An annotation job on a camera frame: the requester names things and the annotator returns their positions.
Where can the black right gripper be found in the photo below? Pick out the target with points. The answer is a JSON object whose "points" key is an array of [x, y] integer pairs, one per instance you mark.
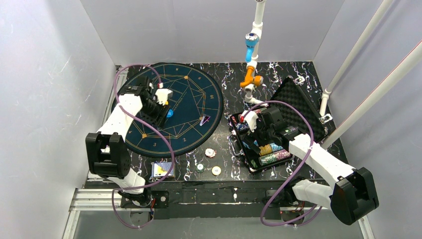
{"points": [[256, 136]]}

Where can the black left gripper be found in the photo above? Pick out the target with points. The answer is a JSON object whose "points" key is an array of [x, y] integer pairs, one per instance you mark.
{"points": [[159, 113]]}

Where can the blue small blind button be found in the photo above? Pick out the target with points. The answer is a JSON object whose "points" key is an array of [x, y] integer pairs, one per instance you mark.
{"points": [[169, 113]]}

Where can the red and white poker chip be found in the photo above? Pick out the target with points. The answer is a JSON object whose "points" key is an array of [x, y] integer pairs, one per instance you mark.
{"points": [[210, 153]]}

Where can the green poker chip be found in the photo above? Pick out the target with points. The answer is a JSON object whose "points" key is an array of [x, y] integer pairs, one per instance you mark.
{"points": [[200, 168]]}

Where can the yellow poker chip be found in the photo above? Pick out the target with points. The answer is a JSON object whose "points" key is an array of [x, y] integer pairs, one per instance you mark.
{"points": [[216, 170]]}

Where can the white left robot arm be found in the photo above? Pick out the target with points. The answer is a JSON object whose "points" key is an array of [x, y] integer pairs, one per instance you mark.
{"points": [[107, 151]]}

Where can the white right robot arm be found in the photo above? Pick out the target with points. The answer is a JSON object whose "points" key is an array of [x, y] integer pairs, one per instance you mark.
{"points": [[320, 178]]}

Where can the black poker chip case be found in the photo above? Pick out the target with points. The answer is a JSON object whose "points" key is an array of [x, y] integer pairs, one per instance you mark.
{"points": [[298, 111]]}

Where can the light blue chip stack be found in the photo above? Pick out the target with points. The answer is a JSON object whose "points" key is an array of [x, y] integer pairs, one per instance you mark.
{"points": [[251, 144]]}

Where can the yellow chip stack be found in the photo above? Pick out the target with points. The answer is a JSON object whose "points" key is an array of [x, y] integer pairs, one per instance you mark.
{"points": [[269, 148]]}

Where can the green and purple chip row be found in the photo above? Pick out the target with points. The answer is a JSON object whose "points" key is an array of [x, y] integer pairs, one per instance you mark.
{"points": [[274, 157]]}

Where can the round dark blue poker mat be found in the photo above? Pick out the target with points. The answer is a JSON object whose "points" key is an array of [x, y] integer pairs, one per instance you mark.
{"points": [[197, 103]]}

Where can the boxed deck of playing cards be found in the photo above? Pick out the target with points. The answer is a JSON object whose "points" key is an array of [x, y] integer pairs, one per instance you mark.
{"points": [[160, 169]]}

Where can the white thin diagonal pole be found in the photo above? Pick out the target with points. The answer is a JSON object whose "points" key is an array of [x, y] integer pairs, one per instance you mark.
{"points": [[370, 27]]}

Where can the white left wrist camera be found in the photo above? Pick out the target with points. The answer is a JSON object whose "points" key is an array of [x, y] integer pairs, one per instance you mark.
{"points": [[162, 95]]}

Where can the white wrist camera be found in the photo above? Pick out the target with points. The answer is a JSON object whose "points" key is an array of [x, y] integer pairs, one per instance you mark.
{"points": [[251, 119], [162, 95]]}

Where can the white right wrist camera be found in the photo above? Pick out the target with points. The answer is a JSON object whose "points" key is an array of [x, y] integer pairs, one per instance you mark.
{"points": [[251, 119]]}

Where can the chrome case handle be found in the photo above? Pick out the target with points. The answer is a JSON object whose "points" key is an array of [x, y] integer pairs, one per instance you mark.
{"points": [[234, 146]]}

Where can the white pipe camera stand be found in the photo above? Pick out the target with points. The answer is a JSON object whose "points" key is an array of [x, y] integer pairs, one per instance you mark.
{"points": [[252, 39]]}

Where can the aluminium frame rail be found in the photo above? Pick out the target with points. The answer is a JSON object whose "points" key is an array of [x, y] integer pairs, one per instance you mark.
{"points": [[83, 101]]}

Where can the white diagonal frame pole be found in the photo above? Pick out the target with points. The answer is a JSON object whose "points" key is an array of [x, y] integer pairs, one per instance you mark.
{"points": [[402, 69]]}

